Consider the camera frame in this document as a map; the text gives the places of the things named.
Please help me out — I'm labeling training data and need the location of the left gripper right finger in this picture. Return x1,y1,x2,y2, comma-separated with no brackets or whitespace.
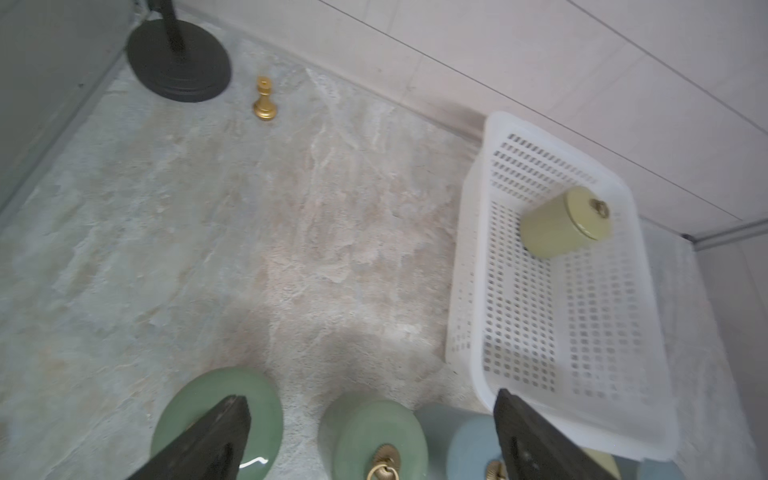
493,389,614,479

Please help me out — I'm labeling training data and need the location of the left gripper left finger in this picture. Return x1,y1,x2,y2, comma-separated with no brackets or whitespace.
129,395,251,480

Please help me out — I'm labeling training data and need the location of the blue tea canister front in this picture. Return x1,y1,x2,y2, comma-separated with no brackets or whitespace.
415,403,506,479

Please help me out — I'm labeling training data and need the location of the blue tea canister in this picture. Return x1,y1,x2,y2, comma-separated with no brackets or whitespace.
614,456,685,480
415,403,506,479

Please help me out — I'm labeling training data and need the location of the yellow-green tea canister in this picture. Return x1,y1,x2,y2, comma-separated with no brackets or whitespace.
583,448,621,480

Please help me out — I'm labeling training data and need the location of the dark green tea canister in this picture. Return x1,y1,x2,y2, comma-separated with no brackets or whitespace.
318,392,428,479

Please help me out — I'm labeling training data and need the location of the white plastic basket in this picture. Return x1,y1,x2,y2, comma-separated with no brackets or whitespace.
445,111,679,460

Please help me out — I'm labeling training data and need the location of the small brass chess piece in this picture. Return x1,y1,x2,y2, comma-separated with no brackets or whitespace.
253,76,277,121

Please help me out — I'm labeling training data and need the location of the microphone on black stand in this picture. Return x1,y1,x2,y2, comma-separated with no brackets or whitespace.
125,0,232,103

